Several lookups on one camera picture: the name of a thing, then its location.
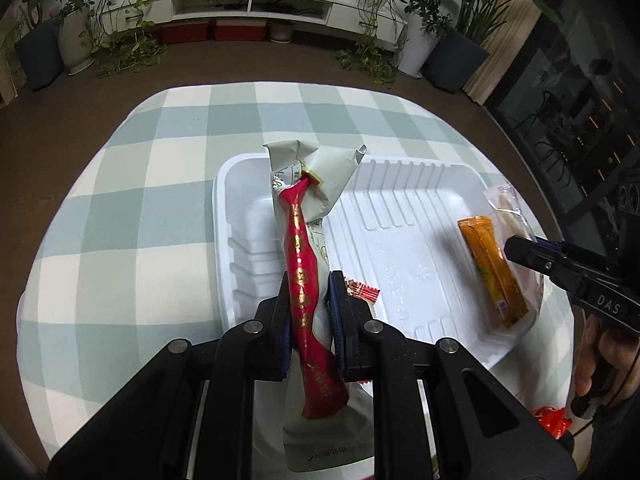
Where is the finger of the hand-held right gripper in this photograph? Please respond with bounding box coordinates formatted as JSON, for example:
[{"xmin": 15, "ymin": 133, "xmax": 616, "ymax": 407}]
[
  {"xmin": 536, "ymin": 240, "xmax": 626, "ymax": 283},
  {"xmin": 504, "ymin": 234, "xmax": 640, "ymax": 332}
]

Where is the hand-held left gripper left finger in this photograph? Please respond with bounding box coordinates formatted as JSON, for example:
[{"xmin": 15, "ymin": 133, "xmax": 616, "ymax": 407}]
[{"xmin": 47, "ymin": 270, "xmax": 294, "ymax": 480}]

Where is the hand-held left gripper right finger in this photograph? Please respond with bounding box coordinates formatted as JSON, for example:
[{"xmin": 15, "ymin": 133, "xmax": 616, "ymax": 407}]
[{"xmin": 327, "ymin": 270, "xmax": 577, "ymax": 480}]

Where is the clear bread packet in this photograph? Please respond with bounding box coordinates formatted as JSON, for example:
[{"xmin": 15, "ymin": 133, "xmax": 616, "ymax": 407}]
[{"xmin": 482, "ymin": 184, "xmax": 547, "ymax": 333}]

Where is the long red snack packet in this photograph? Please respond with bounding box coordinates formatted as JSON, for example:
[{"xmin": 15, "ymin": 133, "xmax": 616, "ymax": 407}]
[{"xmin": 277, "ymin": 177, "xmax": 351, "ymax": 421}]

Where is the white plastic tray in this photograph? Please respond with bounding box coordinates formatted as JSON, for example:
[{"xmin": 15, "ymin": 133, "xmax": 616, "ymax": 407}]
[{"xmin": 212, "ymin": 152, "xmax": 546, "ymax": 386}]

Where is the white snack pouch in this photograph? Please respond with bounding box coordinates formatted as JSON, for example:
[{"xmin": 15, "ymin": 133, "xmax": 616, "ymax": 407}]
[{"xmin": 252, "ymin": 140, "xmax": 376, "ymax": 475}]

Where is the person's right hand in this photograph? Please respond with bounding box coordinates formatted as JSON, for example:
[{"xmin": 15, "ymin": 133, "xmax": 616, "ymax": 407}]
[{"xmin": 573, "ymin": 315, "xmax": 640, "ymax": 403}]

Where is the small red candy wrapper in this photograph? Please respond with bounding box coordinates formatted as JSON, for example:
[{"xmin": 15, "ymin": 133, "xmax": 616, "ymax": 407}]
[{"xmin": 346, "ymin": 278, "xmax": 382, "ymax": 307}]

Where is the dark glass door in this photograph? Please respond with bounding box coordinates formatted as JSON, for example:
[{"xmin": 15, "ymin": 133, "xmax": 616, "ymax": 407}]
[{"xmin": 484, "ymin": 0, "xmax": 640, "ymax": 246}]

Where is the crinkled red wrapper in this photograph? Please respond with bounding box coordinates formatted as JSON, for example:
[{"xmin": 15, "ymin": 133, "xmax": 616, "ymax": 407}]
[{"xmin": 531, "ymin": 406, "xmax": 572, "ymax": 442}]

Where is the beige curtain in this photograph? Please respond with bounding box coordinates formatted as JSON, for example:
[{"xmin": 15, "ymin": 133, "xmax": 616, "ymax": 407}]
[{"xmin": 462, "ymin": 0, "xmax": 562, "ymax": 107}]

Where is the green white checkered tablecloth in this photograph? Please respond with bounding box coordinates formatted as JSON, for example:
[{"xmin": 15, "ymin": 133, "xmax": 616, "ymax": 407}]
[{"xmin": 15, "ymin": 81, "xmax": 577, "ymax": 480}]

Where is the large plant in dark pot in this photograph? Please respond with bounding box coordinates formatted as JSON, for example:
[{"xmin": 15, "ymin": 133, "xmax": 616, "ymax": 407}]
[{"xmin": 422, "ymin": 0, "xmax": 567, "ymax": 95}]

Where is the plant in tall white pot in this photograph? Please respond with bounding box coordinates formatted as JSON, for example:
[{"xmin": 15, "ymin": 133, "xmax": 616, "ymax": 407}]
[{"xmin": 397, "ymin": 0, "xmax": 444, "ymax": 80}]

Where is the red storage box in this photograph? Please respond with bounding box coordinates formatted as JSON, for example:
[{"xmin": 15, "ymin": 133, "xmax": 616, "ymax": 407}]
[
  {"xmin": 212, "ymin": 19, "xmax": 269, "ymax": 42},
  {"xmin": 159, "ymin": 22, "xmax": 212, "ymax": 46}
]

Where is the white television cabinet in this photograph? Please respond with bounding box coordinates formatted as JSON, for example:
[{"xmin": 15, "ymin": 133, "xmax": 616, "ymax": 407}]
[{"xmin": 106, "ymin": 0, "xmax": 403, "ymax": 52}]

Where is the plant in white ribbed pot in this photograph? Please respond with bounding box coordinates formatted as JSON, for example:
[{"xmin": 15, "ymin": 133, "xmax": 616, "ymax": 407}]
[{"xmin": 55, "ymin": 0, "xmax": 99, "ymax": 77}]

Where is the plant in dark square pot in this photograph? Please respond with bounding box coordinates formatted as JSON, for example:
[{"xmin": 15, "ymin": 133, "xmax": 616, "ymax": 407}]
[{"xmin": 0, "ymin": 0, "xmax": 65, "ymax": 93}]

